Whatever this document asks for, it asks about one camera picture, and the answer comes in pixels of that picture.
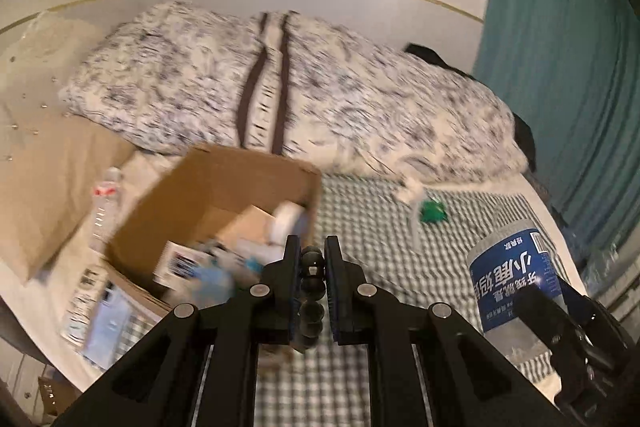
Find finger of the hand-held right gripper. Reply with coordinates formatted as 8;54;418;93
572;294;633;358
515;288;588;360

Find white box with blue label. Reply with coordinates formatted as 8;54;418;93
152;241;211;293

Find brown wooden nightstand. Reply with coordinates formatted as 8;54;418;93
37;364;83;415

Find brown cardboard box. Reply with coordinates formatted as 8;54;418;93
102;144;323;313

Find floral tissue paper pack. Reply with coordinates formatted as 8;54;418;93
207;237;273;288

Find blue face mask pack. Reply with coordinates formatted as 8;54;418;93
82;289;133;370

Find beige cushion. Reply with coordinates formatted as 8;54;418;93
0;14;138;283

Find green foil packet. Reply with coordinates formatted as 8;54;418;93
419;199;448;225

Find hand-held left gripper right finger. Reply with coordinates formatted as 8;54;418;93
324;235;576;427

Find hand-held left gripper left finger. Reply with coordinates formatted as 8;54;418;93
52;234;302;427

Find blue label plastic canister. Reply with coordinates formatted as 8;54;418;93
467;219;576;348

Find black bead bracelet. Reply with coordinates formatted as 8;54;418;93
295;246;328;350

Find clear water bottle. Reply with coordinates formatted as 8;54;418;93
89;167;123;253

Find floral pillow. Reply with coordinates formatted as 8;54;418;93
57;1;531;182

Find white tape roll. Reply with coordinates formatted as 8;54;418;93
267;201;308;248

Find green checked bed sheet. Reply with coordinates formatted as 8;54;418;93
65;174;586;427

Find teal curtain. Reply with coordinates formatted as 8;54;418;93
472;0;640;268

